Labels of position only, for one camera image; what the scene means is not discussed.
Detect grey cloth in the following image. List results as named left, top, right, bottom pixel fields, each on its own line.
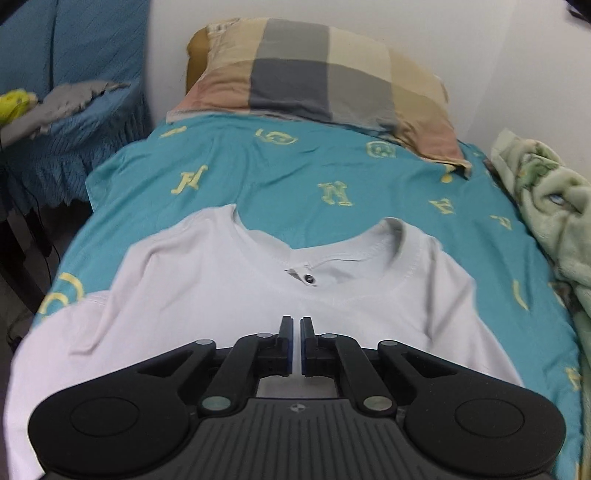
left=0, top=79, right=133, bottom=142

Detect blue covered sofa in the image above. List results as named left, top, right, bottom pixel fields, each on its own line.
left=0, top=0, right=154, bottom=209

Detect brown cushion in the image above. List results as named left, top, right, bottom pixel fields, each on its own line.
left=185, top=25, right=214, bottom=97

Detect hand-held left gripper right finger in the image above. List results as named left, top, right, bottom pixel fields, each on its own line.
left=300, top=316, right=459, bottom=415

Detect teal bed sheet yellow letters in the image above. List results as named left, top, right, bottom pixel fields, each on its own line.
left=9, top=113, right=583, bottom=480

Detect green fleece blanket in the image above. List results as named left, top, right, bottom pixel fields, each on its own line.
left=489, top=128, right=591, bottom=416

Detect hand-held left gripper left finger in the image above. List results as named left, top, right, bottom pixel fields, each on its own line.
left=137, top=316, right=295, bottom=415

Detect yellow cloth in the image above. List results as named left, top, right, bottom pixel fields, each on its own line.
left=0, top=89, right=38, bottom=126

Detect white t-shirt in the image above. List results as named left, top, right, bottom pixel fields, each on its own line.
left=2, top=205, right=525, bottom=480

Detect plaid pillow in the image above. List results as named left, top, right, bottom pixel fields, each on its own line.
left=166, top=18, right=472, bottom=178

